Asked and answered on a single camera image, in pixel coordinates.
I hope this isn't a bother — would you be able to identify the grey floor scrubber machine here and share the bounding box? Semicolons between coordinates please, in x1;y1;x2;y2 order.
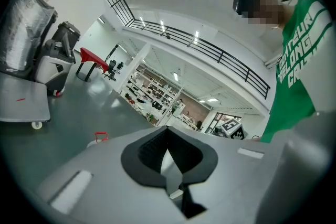
34;38;77;98

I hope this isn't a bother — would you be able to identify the plastic-wrapped machine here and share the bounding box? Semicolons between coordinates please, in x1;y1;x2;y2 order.
0;0;57;79

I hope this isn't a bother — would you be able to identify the black head-mounted camera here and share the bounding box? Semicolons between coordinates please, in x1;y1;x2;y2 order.
232;0;246;15

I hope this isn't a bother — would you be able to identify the red-cloth round table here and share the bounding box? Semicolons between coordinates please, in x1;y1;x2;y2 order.
76;47;110;83

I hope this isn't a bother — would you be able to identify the dark grey lidded machine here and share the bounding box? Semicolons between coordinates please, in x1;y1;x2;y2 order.
51;20;81;56

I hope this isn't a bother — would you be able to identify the grey metal platform cart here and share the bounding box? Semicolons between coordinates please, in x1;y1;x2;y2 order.
0;70;51;129

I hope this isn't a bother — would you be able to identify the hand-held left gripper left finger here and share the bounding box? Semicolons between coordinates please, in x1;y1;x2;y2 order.
36;125;184;224

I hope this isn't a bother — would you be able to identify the black mezzanine railing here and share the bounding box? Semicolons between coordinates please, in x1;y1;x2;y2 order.
101;0;271;99

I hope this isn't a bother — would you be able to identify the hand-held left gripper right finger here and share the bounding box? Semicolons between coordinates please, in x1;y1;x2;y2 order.
167;125;287;224

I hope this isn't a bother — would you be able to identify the person's head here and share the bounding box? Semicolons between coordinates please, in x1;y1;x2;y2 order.
241;0;287;31

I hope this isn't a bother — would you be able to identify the person in green shirt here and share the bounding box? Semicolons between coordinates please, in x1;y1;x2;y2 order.
260;0;334;144

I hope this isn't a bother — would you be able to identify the white storage shelving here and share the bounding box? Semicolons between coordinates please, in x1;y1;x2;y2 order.
122;68;184;126

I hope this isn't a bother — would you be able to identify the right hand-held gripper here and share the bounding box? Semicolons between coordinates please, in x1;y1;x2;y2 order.
214;119;249;140

